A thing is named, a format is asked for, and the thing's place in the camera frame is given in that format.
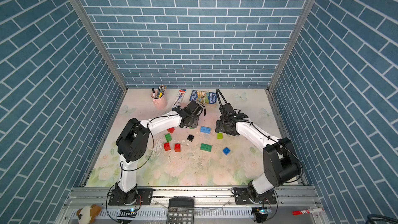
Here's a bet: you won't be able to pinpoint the blue small lego brick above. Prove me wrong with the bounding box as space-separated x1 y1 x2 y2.
223 147 231 156

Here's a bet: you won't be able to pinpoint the pens in cup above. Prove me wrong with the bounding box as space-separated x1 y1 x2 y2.
151 84 167 99

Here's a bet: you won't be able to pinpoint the white red pen box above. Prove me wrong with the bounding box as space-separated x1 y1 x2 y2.
172 89 186 108

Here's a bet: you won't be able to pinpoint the pink pen holder cup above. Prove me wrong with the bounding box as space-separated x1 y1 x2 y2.
151 93 167 110

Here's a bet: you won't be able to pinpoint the red white marker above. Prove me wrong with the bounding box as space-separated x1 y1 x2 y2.
292 207 324 216

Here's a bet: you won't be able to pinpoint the black calculator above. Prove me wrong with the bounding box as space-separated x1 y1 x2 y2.
166 197 195 224

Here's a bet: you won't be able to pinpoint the black lego brick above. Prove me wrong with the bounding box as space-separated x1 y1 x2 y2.
187 135 194 142

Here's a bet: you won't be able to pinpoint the blue long lego brick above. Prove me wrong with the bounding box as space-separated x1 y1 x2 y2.
200 127 211 134

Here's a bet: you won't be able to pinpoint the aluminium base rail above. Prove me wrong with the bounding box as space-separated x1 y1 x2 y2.
55 185 322 224

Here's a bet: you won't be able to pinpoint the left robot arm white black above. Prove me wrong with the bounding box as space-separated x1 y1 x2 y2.
107 101 206 206

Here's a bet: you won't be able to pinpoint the green long lego brick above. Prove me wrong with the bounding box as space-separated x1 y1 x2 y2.
200 143 212 152

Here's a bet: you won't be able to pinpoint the brown white plush toy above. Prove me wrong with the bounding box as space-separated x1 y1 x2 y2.
76 204 102 224

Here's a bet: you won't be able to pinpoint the green lego brick left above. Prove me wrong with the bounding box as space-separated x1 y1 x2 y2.
164 133 173 142

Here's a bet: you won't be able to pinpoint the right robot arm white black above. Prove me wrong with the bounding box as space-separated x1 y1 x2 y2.
216 103 303 203

